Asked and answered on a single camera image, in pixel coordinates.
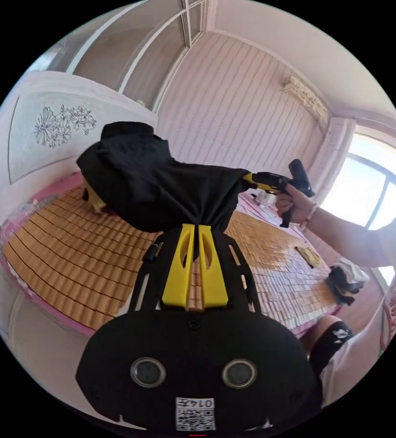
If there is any window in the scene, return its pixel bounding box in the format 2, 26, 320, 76
320, 132, 396, 234

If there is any yellow cloth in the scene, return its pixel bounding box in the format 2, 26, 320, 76
295, 245, 322, 269

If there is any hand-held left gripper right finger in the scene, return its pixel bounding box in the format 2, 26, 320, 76
198, 224, 229, 307

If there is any pile of clothes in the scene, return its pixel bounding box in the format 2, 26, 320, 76
324, 257, 370, 307

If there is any wardrobe with pale doors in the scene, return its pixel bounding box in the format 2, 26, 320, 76
36, 0, 216, 114

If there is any bed with woven mat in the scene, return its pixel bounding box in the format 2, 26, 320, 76
0, 70, 346, 340

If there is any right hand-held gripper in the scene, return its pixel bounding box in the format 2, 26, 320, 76
241, 171, 294, 229

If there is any person's body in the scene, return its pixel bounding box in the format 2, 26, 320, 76
300, 212, 396, 410

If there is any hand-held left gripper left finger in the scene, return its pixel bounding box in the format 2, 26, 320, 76
161, 224, 196, 306

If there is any black short sleeve shirt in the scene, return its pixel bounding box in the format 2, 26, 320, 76
76, 121, 254, 235

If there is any pink curtain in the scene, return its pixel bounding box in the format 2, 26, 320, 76
315, 116, 357, 207

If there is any wall air conditioner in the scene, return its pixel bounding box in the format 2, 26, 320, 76
281, 75, 329, 121

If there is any person's right forearm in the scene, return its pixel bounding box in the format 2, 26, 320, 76
303, 204, 396, 270

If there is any person's right hand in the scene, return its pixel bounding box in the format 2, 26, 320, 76
275, 184, 317, 227

